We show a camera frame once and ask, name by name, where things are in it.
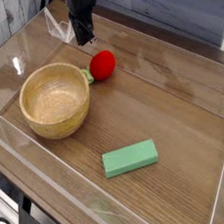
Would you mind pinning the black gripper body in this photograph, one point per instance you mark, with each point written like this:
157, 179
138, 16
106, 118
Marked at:
80, 8

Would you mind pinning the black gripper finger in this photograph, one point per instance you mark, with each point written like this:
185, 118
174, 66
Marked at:
78, 29
87, 28

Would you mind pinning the red plush strawberry toy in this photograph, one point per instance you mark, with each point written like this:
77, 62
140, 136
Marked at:
100, 67

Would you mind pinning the wooden bowl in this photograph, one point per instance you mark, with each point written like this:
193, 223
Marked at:
55, 100

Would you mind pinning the green rectangular block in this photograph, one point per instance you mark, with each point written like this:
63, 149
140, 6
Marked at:
129, 158

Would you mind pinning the clear acrylic tray enclosure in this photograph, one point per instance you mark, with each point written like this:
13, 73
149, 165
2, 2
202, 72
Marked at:
158, 92

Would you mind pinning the black metal table frame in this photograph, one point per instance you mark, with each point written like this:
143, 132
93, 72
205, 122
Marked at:
30, 213

